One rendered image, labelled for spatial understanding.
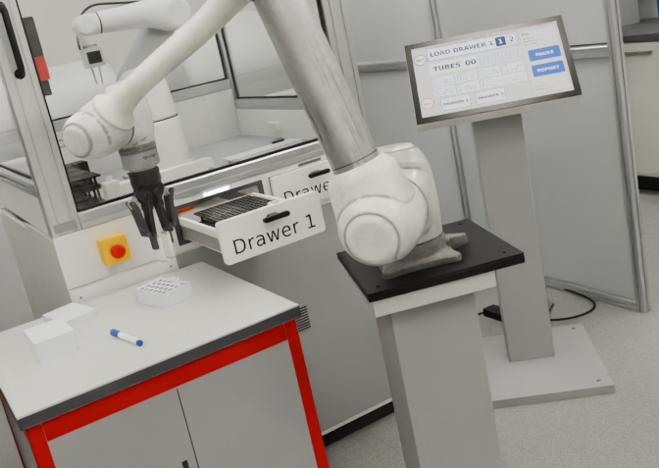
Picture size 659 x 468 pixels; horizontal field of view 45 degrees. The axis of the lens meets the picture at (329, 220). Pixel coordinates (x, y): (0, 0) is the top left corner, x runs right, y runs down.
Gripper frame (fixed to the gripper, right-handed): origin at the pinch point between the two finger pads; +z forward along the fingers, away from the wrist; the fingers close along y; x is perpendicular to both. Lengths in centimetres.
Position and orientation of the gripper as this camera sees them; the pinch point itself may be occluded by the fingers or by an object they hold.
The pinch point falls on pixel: (163, 246)
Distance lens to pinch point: 204.1
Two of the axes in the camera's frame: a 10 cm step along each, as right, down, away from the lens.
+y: 6.6, -3.2, 6.8
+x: -7.2, -0.4, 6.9
